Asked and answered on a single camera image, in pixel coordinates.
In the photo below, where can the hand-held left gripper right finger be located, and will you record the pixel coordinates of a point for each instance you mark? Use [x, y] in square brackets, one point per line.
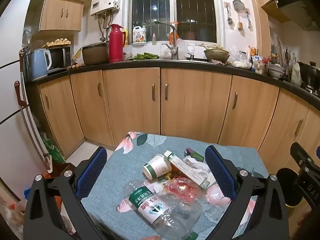
[220, 172]

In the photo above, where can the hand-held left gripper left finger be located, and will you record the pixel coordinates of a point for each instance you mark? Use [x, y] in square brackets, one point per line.
[91, 172]

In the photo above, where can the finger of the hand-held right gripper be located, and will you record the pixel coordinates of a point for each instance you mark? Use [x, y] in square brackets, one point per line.
[298, 153]

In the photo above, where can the white tissue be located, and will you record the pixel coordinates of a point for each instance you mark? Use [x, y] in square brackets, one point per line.
[197, 163]

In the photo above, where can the clear plastic bag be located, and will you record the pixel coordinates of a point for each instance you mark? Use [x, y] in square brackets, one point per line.
[197, 197]

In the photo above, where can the long white carton box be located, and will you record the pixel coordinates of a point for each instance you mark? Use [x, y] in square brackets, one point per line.
[186, 170]

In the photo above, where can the red snack wrapper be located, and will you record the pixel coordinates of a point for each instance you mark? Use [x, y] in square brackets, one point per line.
[182, 188]

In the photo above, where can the white paper cup green band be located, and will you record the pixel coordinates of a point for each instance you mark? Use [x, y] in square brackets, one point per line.
[157, 166]

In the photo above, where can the clear bottle with green label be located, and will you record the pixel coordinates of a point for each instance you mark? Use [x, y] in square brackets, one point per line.
[147, 205]

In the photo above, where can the floral grey-blue tablecloth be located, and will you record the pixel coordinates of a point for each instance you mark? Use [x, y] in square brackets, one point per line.
[130, 170]

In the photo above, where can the green plastic bag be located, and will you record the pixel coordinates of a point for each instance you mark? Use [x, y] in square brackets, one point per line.
[53, 152]

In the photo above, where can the green wrapper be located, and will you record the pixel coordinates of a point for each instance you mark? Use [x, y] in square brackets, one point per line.
[192, 236]

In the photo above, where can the white plastic bottle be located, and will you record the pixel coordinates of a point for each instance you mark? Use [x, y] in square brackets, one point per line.
[296, 75]

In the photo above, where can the black wok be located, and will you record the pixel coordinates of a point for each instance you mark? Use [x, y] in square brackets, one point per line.
[310, 75]

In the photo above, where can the wooden base cabinets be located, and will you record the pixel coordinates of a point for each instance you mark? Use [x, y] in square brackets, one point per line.
[130, 100]

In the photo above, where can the stack of ceramic bowls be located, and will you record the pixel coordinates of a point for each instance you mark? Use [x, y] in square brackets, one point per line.
[276, 71]

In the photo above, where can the rack of knives and utensils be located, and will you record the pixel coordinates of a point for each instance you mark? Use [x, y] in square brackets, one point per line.
[288, 62]

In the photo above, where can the white plastic bag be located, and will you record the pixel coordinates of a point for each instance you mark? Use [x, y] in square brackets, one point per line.
[10, 217]

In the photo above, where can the group of seasoning containers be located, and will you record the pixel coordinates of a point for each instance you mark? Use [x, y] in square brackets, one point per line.
[257, 63]

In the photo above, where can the bag of white garlic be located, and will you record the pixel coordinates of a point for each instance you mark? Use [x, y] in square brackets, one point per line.
[242, 65]

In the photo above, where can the woven basket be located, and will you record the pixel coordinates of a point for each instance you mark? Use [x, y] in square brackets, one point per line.
[216, 55]

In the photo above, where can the yellow plastic bag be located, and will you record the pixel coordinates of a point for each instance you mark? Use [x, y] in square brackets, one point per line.
[78, 55]

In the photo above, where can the brown rice cooker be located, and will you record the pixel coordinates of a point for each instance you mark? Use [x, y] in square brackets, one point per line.
[96, 53]

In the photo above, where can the black microwave oven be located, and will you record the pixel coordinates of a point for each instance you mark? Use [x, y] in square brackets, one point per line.
[60, 57]

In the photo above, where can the light blue electric kettle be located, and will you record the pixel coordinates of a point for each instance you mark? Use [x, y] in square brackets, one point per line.
[38, 63]

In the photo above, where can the white refrigerator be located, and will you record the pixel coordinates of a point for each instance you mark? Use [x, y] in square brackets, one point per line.
[10, 80]

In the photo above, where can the metal sink faucet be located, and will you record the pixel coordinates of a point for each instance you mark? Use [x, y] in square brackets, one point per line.
[174, 52]

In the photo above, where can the green vegetables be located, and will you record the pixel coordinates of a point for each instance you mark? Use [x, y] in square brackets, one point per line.
[146, 55]

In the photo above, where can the red thermos flask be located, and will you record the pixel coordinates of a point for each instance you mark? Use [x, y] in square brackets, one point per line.
[115, 45]

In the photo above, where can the tray of eggs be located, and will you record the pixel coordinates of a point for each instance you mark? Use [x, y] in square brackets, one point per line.
[57, 42]

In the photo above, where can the hanging wooden spatula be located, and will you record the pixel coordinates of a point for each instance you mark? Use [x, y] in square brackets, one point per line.
[240, 25]

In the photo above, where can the hanging metal spatula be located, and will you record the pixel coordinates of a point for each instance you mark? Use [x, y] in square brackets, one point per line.
[248, 21]

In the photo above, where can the white detergent jug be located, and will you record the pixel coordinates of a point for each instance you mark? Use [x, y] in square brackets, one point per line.
[139, 36]

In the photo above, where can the kitchen range hood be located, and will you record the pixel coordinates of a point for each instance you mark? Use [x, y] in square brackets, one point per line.
[292, 7]

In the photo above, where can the small clear bottle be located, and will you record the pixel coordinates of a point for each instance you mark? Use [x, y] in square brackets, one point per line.
[154, 40]

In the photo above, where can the hanging metal ladle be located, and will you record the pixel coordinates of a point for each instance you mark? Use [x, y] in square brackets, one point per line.
[229, 17]

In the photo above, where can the hanging kitchen utensils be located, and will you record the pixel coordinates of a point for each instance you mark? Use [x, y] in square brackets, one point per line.
[238, 5]

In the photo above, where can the kitchen window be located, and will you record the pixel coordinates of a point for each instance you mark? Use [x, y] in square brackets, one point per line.
[150, 5]

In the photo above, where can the small wooden wall cabinet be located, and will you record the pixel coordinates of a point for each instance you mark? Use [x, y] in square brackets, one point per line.
[61, 15]

